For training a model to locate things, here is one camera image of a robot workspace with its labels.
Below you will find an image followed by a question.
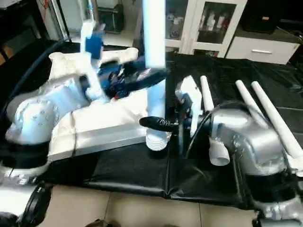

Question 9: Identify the white plastic table leg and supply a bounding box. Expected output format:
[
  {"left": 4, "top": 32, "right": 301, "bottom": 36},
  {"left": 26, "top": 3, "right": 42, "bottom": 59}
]
[
  {"left": 200, "top": 76, "right": 231, "bottom": 166},
  {"left": 251, "top": 81, "right": 303, "bottom": 147},
  {"left": 235, "top": 80, "right": 303, "bottom": 175},
  {"left": 142, "top": 0, "right": 172, "bottom": 151}
]

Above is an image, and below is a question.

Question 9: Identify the white plastic table top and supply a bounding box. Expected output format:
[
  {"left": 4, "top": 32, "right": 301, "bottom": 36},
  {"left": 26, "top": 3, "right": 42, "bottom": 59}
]
[{"left": 47, "top": 47, "right": 166, "bottom": 161}]

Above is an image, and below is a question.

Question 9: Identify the black table mat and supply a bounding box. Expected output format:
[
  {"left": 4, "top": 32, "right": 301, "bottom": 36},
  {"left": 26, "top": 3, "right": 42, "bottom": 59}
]
[{"left": 0, "top": 40, "right": 303, "bottom": 209}]

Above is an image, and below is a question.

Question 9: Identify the white glass door cabinet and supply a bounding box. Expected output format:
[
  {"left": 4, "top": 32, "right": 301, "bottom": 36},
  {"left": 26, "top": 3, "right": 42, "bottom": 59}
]
[{"left": 163, "top": 0, "right": 247, "bottom": 56}]

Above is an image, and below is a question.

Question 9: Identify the white drawer unit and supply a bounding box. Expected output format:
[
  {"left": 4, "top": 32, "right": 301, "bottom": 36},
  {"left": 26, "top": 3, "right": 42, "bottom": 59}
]
[{"left": 226, "top": 35, "right": 303, "bottom": 64}]

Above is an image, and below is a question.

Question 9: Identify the black case with yellow label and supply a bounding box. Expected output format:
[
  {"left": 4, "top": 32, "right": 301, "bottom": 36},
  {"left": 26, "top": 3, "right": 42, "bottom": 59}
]
[{"left": 241, "top": 0, "right": 285, "bottom": 34}]

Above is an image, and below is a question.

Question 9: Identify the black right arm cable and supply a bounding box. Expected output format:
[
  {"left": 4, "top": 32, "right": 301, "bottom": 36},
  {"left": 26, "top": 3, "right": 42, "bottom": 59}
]
[{"left": 180, "top": 111, "right": 214, "bottom": 159}]

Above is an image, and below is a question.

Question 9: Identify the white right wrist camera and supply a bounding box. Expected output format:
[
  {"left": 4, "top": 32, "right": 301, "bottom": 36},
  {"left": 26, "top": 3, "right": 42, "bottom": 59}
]
[{"left": 175, "top": 76, "right": 203, "bottom": 123}]

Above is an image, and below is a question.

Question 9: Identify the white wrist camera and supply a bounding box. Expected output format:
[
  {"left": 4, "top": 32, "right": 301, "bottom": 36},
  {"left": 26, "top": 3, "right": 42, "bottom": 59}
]
[
  {"left": 175, "top": 76, "right": 203, "bottom": 123},
  {"left": 80, "top": 21, "right": 105, "bottom": 102}
]

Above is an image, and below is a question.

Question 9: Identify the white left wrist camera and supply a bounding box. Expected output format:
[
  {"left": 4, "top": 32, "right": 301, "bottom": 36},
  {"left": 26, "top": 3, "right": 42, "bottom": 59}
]
[{"left": 80, "top": 21, "right": 105, "bottom": 102}]

